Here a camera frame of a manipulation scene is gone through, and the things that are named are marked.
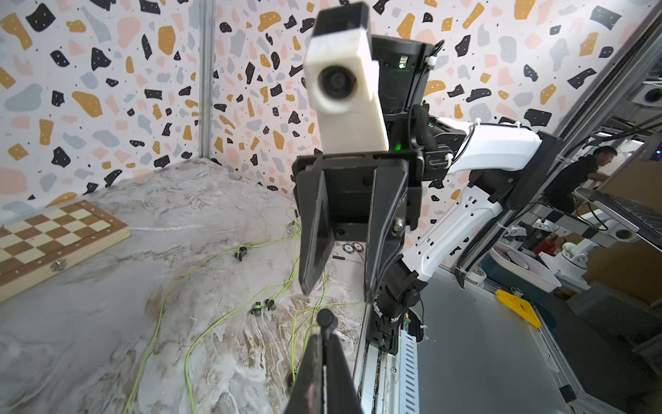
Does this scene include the yellow plastic bracket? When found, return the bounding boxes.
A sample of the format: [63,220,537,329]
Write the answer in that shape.
[495,290,542,329]

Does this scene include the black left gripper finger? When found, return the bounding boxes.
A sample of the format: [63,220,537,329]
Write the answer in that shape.
[364,159,409,303]
[298,169,334,295]
[284,309,362,414]

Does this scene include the green wired earphones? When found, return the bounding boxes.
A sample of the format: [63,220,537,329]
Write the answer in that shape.
[183,258,332,414]
[121,221,301,413]
[289,290,365,381]

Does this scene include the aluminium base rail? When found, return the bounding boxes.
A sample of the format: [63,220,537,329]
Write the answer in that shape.
[353,304,427,413]

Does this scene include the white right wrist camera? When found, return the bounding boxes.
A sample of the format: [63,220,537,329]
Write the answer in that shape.
[303,2,389,155]

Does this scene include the person in black shirt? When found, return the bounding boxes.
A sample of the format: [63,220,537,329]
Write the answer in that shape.
[543,146,617,215]

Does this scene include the wooden chessboard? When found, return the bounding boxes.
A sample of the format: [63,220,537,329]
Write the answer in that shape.
[1,201,131,302]

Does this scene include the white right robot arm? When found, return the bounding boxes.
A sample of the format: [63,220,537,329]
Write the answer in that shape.
[292,29,553,353]

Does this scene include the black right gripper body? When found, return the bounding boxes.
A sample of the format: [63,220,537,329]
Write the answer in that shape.
[292,34,464,241]

